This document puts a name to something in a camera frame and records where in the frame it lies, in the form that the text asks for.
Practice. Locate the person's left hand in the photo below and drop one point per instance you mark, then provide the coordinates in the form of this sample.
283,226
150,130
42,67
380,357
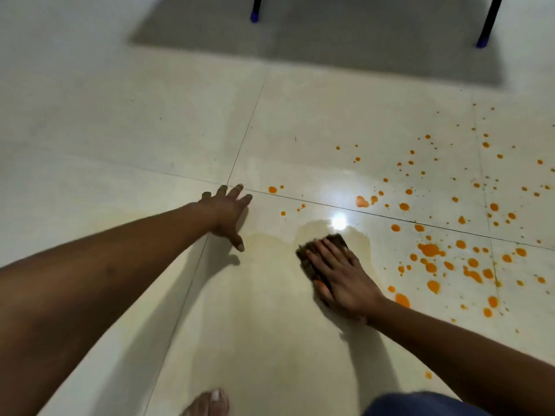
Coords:
222,212

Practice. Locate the person's right hand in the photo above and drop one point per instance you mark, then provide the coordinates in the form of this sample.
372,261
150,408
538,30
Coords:
347,283

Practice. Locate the person's right thumb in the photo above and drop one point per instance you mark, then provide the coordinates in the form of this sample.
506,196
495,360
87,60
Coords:
322,292

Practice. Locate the person's left middle finger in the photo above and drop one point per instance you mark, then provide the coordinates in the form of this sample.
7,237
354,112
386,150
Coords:
235,191

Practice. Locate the person's left thumb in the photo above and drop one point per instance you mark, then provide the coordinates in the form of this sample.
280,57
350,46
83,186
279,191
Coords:
238,243

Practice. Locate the person's right middle finger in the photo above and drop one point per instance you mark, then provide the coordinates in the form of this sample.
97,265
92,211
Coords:
328,254

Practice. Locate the person's right little finger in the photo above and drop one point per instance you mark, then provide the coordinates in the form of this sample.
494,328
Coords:
352,257

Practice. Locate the brown cleaning cloth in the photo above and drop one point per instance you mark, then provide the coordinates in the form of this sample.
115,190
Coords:
308,259

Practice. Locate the person's right forearm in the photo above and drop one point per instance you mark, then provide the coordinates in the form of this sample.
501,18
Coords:
459,361

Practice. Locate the person's left forearm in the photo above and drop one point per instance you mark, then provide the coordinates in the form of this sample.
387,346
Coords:
95,281

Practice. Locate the orange spilled liquid drops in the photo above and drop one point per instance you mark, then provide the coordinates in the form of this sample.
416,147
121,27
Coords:
429,249

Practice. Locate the person's blue trouser leg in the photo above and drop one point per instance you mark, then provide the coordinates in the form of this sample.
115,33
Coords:
422,406

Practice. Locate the person's bare foot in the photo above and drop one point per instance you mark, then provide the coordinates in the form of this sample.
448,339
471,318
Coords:
208,405

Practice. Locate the black chair leg blue cap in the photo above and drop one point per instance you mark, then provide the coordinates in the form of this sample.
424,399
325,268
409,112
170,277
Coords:
256,8
489,21

